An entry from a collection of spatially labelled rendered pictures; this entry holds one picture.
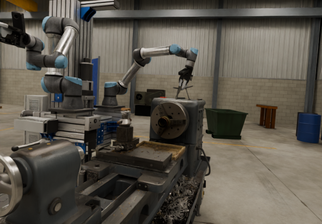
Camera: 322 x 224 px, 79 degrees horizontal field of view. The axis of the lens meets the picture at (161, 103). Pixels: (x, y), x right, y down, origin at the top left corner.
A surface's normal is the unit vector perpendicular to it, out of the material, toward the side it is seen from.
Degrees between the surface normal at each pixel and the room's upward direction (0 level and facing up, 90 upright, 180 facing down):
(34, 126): 90
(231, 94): 90
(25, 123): 90
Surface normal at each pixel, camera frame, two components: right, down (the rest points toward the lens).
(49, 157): 0.76, -0.58
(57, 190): 0.92, 0.22
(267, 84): -0.16, 0.04
